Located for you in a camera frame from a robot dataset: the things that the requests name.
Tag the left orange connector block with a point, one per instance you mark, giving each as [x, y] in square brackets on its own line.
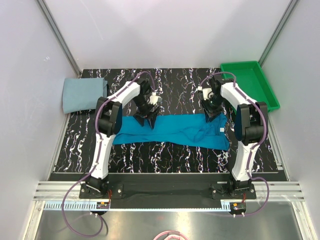
[103, 205]

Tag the green plastic bin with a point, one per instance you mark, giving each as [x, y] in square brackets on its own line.
[253, 81]

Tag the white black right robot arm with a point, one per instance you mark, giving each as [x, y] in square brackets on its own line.
[250, 127]

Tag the aluminium frame rail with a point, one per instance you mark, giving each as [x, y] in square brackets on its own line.
[273, 191]

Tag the white slotted cable duct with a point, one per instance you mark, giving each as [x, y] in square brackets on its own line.
[55, 205]

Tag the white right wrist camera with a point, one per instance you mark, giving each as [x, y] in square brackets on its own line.
[207, 93]

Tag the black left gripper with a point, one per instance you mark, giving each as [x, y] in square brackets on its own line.
[140, 116]

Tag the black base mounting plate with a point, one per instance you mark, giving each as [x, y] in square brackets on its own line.
[206, 189]

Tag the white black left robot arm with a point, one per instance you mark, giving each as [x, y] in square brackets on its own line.
[108, 123]

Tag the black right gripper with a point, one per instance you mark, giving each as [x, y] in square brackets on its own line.
[209, 112]

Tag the right orange connector block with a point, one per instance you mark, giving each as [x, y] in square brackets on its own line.
[238, 206]

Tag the bright blue t shirt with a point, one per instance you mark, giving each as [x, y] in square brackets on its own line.
[185, 129]

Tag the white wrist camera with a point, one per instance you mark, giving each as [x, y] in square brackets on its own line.
[207, 93]
[154, 99]

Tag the orange connector block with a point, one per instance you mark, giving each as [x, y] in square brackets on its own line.
[103, 205]
[238, 206]

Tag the folded light blue t shirt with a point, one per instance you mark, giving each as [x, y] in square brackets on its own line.
[81, 94]

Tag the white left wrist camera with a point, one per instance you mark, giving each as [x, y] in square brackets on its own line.
[154, 99]

